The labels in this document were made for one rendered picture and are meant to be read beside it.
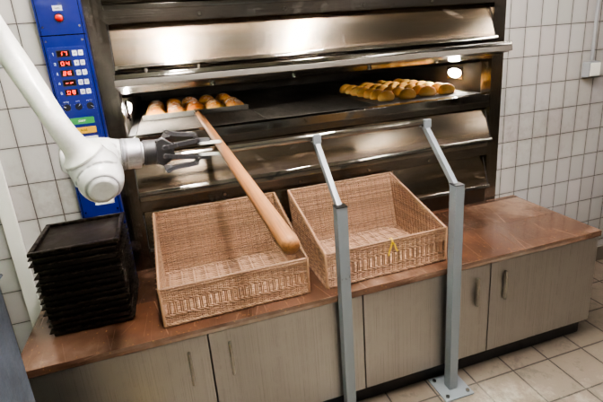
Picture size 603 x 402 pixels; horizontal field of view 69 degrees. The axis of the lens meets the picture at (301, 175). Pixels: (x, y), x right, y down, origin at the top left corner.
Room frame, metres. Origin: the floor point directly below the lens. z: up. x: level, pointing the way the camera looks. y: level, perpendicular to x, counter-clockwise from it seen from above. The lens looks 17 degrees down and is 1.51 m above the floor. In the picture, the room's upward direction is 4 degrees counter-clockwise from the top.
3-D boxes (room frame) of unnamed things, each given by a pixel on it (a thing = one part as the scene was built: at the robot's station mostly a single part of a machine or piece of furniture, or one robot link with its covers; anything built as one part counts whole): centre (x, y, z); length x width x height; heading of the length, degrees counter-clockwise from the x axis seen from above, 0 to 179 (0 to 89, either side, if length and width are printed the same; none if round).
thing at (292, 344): (1.74, -0.13, 0.29); 2.42 x 0.56 x 0.58; 106
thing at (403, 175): (2.05, -0.15, 0.76); 1.79 x 0.11 x 0.19; 106
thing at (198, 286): (1.63, 0.33, 0.72); 0.56 x 0.49 x 0.28; 107
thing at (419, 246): (1.80, -0.26, 0.72); 0.56 x 0.49 x 0.28; 107
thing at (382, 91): (2.64, -0.59, 1.21); 0.61 x 0.48 x 0.06; 16
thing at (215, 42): (2.05, -0.15, 1.54); 1.79 x 0.11 x 0.19; 106
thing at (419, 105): (2.07, -0.15, 1.16); 1.80 x 0.06 x 0.04; 106
